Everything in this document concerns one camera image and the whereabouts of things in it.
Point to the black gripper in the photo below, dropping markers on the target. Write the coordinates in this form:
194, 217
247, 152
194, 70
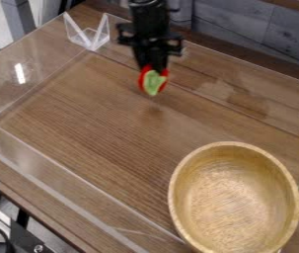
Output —
151, 45

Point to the red plush strawberry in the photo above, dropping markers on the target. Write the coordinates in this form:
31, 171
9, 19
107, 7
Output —
152, 81

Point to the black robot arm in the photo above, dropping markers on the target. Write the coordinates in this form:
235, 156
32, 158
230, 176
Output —
149, 14

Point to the clear acrylic tray walls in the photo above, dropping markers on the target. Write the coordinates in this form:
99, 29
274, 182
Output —
89, 146

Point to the wooden bowl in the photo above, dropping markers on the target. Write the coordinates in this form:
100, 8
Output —
232, 200

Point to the black metal table clamp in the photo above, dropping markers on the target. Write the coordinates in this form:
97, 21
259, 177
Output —
24, 241

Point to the clear acrylic corner bracket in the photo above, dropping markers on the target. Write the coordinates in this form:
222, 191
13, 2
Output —
88, 38

